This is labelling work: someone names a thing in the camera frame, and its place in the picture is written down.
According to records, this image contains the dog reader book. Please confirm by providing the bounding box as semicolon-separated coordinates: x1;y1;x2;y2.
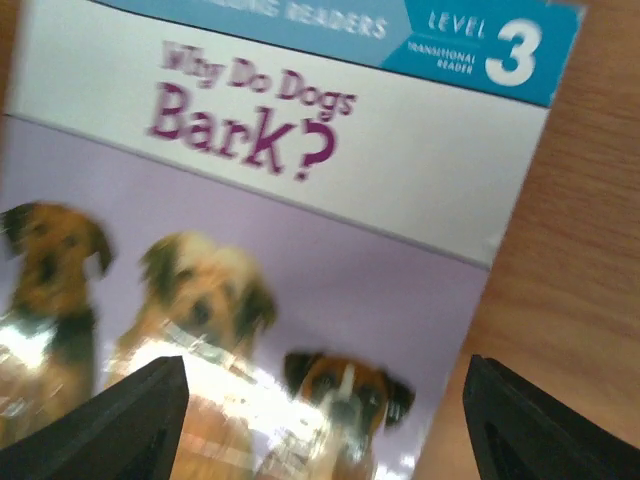
1;1;586;479

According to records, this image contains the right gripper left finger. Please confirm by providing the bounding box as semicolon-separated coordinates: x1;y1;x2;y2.
1;356;189;480

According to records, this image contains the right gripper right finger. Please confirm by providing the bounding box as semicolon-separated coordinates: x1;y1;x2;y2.
463;354;639;480

